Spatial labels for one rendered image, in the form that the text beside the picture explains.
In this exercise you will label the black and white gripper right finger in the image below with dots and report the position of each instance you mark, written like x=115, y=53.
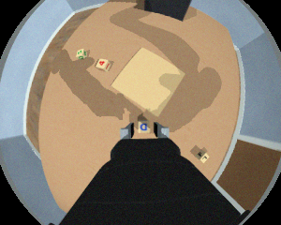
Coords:
x=160, y=131

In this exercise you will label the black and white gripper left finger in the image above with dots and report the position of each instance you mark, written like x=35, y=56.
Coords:
x=127, y=132

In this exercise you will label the tan flat mat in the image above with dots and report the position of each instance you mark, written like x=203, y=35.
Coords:
x=149, y=80

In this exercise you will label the white block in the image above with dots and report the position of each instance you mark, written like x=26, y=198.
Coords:
x=103, y=65
x=143, y=126
x=81, y=54
x=202, y=156

